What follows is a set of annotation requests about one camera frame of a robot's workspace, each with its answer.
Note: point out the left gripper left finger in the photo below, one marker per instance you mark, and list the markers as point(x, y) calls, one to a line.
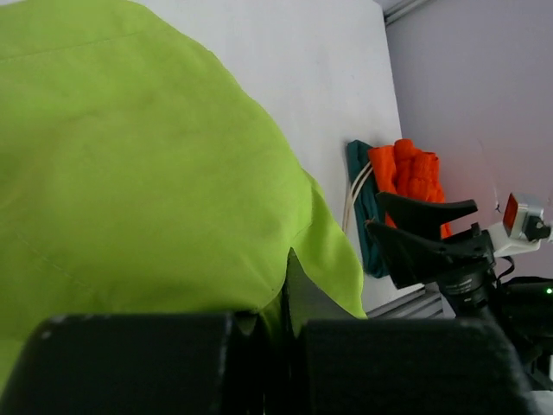
point(135, 364)

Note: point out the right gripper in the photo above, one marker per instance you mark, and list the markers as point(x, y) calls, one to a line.
point(414, 253)

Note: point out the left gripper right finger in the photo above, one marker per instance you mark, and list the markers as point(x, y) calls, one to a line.
point(340, 364)

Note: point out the orange shorts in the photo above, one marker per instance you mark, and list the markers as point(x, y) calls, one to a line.
point(403, 169)

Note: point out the teal green shorts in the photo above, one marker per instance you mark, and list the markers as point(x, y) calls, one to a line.
point(363, 190)

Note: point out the lime green shorts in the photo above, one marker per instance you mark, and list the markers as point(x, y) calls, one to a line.
point(138, 176)

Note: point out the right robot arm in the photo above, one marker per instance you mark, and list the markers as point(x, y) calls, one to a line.
point(524, 310)

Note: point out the aluminium mounting rail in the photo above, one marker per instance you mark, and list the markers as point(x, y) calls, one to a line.
point(419, 304)

